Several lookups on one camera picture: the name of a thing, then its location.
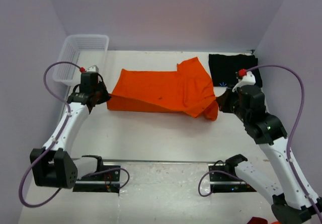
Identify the orange t shirt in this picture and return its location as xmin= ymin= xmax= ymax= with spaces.
xmin=107 ymin=57 xmax=219 ymax=121

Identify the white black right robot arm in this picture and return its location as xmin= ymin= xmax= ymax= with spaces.
xmin=216 ymin=85 xmax=321 ymax=223

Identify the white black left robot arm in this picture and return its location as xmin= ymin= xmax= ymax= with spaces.
xmin=30 ymin=71 xmax=111 ymax=189

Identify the folded black t shirt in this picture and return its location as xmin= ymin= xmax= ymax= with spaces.
xmin=208 ymin=54 xmax=258 ymax=87

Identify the white plastic mesh basket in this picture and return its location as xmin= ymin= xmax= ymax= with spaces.
xmin=52 ymin=34 xmax=109 ymax=87

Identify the dark red cloth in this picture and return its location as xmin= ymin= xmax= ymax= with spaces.
xmin=247 ymin=216 xmax=268 ymax=224

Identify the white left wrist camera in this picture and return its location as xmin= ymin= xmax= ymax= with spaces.
xmin=84 ymin=65 xmax=99 ymax=74

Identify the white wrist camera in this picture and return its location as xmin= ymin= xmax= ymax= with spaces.
xmin=232 ymin=71 xmax=256 ymax=92
xmin=84 ymin=65 xmax=99 ymax=74

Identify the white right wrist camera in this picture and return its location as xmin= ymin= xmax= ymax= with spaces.
xmin=232 ymin=71 xmax=256 ymax=92

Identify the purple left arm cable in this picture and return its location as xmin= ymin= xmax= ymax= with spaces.
xmin=19 ymin=61 xmax=85 ymax=207

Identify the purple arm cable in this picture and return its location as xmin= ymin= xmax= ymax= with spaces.
xmin=19 ymin=61 xmax=85 ymax=207
xmin=237 ymin=64 xmax=322 ymax=219

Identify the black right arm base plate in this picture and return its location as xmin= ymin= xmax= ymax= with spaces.
xmin=209 ymin=173 xmax=256 ymax=193

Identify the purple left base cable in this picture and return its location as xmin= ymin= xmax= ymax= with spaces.
xmin=85 ymin=168 xmax=130 ymax=191

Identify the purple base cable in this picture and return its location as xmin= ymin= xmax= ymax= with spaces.
xmin=85 ymin=168 xmax=130 ymax=191
xmin=198 ymin=170 xmax=242 ymax=197

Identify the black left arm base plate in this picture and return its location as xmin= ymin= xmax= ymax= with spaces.
xmin=72 ymin=165 xmax=120 ymax=194

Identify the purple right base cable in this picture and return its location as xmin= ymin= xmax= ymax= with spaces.
xmin=198 ymin=170 xmax=242 ymax=197

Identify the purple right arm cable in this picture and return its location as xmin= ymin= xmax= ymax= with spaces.
xmin=237 ymin=64 xmax=322 ymax=219

